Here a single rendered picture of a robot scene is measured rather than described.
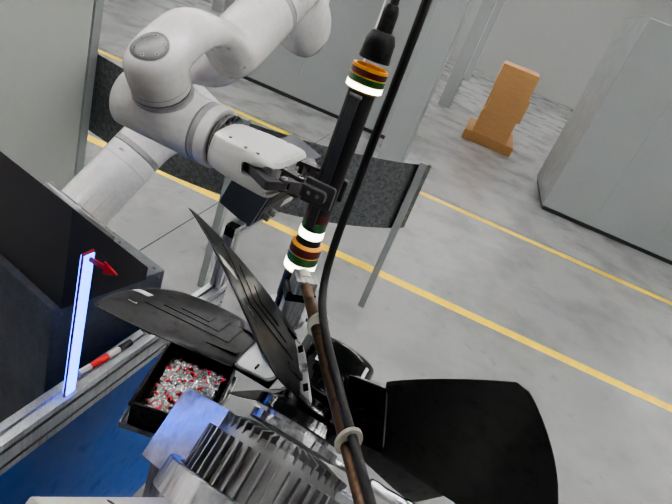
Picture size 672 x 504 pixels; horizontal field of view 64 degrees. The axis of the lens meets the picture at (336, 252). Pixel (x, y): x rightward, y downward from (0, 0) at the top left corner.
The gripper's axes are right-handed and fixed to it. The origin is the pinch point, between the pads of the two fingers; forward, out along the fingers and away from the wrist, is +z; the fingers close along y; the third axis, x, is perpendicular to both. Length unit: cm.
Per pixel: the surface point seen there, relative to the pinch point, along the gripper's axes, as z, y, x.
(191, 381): -21, -21, -63
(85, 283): -34.5, -0.1, -34.4
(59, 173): -179, -141, -113
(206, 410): -6.1, 1.9, -43.1
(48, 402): -37, 3, -62
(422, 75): -76, -427, -36
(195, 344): -9.5, 4.9, -29.1
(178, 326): -13.8, 3.2, -29.3
